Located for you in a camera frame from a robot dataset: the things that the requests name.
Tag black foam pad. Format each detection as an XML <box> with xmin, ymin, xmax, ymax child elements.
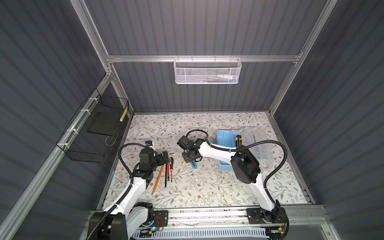
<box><xmin>87</xmin><ymin>112</ymin><xmax>122</xmax><ymax>137</ymax></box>

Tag yellow black utility knife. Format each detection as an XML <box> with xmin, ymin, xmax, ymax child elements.
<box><xmin>235</xmin><ymin>135</ymin><xmax>242</xmax><ymax>148</ymax></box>

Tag blue plastic tool box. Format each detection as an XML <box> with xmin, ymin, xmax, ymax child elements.
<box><xmin>217</xmin><ymin>130</ymin><xmax>240</xmax><ymax>170</ymax></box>

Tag orange pencil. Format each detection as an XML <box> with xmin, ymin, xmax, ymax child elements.
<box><xmin>152</xmin><ymin>164</ymin><xmax>166</xmax><ymax>195</ymax></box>

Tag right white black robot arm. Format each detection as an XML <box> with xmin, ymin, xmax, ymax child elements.
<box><xmin>177</xmin><ymin>136</ymin><xmax>288</xmax><ymax>222</ymax></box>

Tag red handled hex key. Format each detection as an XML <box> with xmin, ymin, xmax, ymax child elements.
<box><xmin>168</xmin><ymin>153</ymin><xmax>175</xmax><ymax>181</ymax></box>

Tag markers in white basket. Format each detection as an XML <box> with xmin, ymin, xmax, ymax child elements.
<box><xmin>196</xmin><ymin>75</ymin><xmax>238</xmax><ymax>84</ymax></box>

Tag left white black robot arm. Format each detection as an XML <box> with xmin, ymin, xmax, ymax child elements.
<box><xmin>87</xmin><ymin>148</ymin><xmax>169</xmax><ymax>240</ymax></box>

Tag white wire mesh basket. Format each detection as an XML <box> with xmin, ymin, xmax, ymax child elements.
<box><xmin>173</xmin><ymin>58</ymin><xmax>242</xmax><ymax>85</ymax></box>

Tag black yellow screwdriver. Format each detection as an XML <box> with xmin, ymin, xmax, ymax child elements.
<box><xmin>169</xmin><ymin>157</ymin><xmax>174</xmax><ymax>182</ymax></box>

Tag right black corrugated cable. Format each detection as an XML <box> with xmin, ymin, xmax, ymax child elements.
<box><xmin>185</xmin><ymin>129</ymin><xmax>288</xmax><ymax>205</ymax></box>

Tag black corrugated cable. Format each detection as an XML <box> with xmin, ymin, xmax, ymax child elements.
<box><xmin>85</xmin><ymin>142</ymin><xmax>151</xmax><ymax>240</ymax></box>
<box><xmin>185</xmin><ymin>129</ymin><xmax>288</xmax><ymax>205</ymax></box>

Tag teal utility knife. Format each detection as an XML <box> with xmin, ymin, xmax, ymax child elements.
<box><xmin>191</xmin><ymin>161</ymin><xmax>198</xmax><ymax>169</ymax></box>

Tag clear tool box lid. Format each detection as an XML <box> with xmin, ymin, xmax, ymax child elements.
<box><xmin>239</xmin><ymin>128</ymin><xmax>274</xmax><ymax>171</ymax></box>

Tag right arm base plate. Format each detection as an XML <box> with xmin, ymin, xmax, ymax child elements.
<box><xmin>246</xmin><ymin>208</ymin><xmax>289</xmax><ymax>226</ymax></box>

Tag white slotted cable duct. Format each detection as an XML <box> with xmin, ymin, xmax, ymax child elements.
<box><xmin>132</xmin><ymin>227</ymin><xmax>270</xmax><ymax>240</ymax></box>

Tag black wire mesh basket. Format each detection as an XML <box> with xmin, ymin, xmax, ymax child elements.
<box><xmin>57</xmin><ymin>91</ymin><xmax>130</xmax><ymax>164</ymax></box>

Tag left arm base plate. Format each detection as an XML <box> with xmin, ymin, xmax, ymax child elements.
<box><xmin>142</xmin><ymin>211</ymin><xmax>169</xmax><ymax>228</ymax></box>

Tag left black corrugated cable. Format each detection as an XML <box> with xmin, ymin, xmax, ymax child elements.
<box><xmin>85</xmin><ymin>142</ymin><xmax>151</xmax><ymax>240</ymax></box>

